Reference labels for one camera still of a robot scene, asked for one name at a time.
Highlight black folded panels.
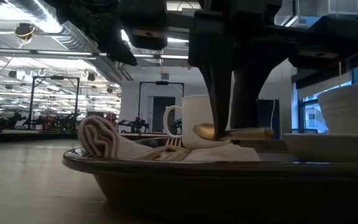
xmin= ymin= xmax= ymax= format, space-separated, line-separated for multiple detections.
xmin=255 ymin=98 xmax=280 ymax=140

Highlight shiny rectangular air duct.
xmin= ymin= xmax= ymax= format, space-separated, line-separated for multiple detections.
xmin=273 ymin=0 xmax=358 ymax=27

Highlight dark door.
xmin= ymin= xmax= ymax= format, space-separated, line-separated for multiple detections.
xmin=152 ymin=96 xmax=176 ymax=133

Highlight white ceramic mug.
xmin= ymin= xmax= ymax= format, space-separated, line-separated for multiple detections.
xmin=162 ymin=94 xmax=232 ymax=151

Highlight white ribbed plate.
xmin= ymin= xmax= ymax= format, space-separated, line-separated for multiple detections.
xmin=283 ymin=133 xmax=358 ymax=164

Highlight gold fork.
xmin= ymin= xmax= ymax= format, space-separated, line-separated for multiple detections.
xmin=134 ymin=138 xmax=191 ymax=161

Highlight white ribbed bowl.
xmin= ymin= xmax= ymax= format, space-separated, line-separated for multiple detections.
xmin=317 ymin=80 xmax=358 ymax=135

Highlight dark oval tray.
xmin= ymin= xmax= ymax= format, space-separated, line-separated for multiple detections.
xmin=62 ymin=136 xmax=358 ymax=224

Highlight background robot rig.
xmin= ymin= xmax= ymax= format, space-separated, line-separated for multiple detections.
xmin=0 ymin=110 xmax=80 ymax=131

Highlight silver corrugated air duct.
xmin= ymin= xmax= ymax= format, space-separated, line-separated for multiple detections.
xmin=7 ymin=0 xmax=133 ymax=87

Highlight gold spoon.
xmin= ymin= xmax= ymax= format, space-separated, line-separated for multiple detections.
xmin=193 ymin=123 xmax=274 ymax=141

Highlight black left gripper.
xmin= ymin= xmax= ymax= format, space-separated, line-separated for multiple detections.
xmin=44 ymin=0 xmax=138 ymax=67

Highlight beige cloth napkin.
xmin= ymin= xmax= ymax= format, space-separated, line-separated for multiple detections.
xmin=78 ymin=115 xmax=262 ymax=162

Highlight black metal rig frame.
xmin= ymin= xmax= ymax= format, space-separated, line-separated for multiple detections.
xmin=28 ymin=75 xmax=81 ymax=129
xmin=138 ymin=81 xmax=185 ymax=134

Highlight long ceiling light bar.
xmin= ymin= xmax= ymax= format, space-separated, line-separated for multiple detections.
xmin=0 ymin=47 xmax=190 ymax=62

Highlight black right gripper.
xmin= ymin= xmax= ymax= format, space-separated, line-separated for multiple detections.
xmin=118 ymin=0 xmax=358 ymax=141

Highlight yellow cable reel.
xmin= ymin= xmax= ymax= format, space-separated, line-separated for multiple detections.
xmin=14 ymin=22 xmax=36 ymax=40

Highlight white hanging cable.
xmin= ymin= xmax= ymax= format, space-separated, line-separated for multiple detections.
xmin=268 ymin=99 xmax=276 ymax=129

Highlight glass window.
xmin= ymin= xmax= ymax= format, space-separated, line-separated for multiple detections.
xmin=298 ymin=60 xmax=358 ymax=134

